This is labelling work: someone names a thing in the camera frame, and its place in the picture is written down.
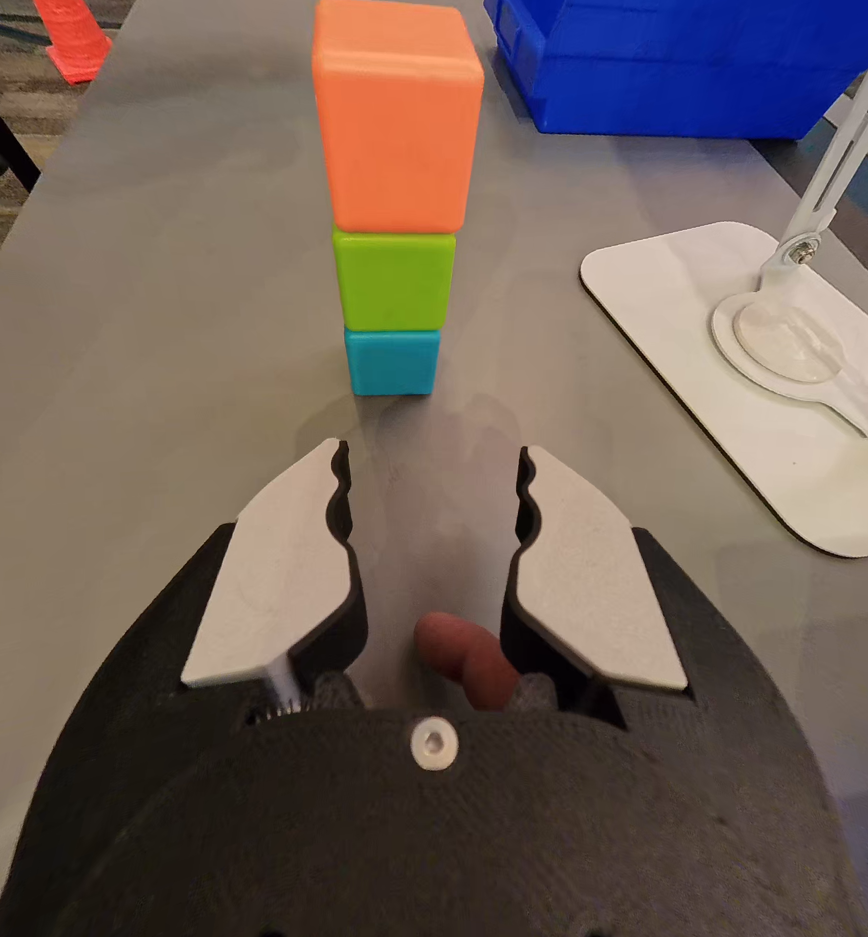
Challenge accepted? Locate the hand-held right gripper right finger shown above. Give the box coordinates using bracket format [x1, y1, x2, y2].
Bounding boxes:
[500, 445, 690, 714]

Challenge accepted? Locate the light blue cube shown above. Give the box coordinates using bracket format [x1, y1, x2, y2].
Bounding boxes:
[343, 326, 442, 398]

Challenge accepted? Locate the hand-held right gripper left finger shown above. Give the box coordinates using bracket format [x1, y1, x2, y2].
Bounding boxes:
[180, 438, 369, 713]

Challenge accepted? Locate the blue plastic bin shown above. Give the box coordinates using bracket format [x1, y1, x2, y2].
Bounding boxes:
[481, 0, 868, 142]

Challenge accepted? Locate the white wooden book stand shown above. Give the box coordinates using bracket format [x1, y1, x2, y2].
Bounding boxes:
[579, 0, 868, 559]

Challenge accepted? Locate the orange traffic cone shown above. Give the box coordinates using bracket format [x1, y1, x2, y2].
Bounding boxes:
[33, 0, 113, 85]

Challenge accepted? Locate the green cube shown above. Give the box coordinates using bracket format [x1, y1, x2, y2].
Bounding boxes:
[331, 225, 458, 332]

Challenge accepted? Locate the person's right hand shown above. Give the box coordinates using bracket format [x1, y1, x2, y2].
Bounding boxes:
[413, 613, 521, 711]

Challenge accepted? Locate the orange cube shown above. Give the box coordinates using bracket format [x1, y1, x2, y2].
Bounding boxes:
[311, 0, 486, 235]

